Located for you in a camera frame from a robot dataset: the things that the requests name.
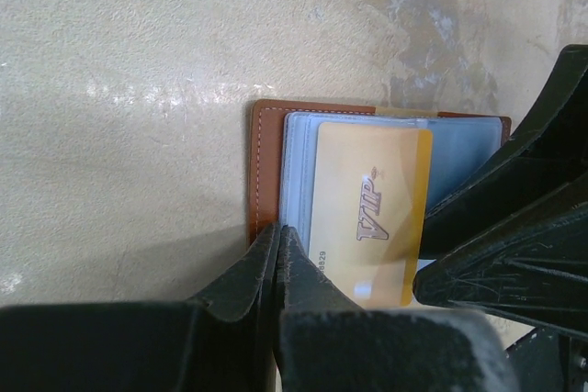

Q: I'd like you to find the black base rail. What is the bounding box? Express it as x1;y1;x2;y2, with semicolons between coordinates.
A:
506;328;587;392

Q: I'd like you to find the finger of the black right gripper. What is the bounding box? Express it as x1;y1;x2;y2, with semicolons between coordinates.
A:
422;44;587;259
413;207;587;340

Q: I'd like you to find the gold VIP card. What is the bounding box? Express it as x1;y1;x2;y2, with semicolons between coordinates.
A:
309;122;433;308

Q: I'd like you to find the brown leather card holder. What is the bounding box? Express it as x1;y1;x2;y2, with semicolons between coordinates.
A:
248;99;511;251

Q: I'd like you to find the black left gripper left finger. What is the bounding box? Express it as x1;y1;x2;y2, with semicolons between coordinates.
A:
1;224;280;391

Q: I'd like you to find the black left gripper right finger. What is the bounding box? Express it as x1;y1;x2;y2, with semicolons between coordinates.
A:
277;227;519;391

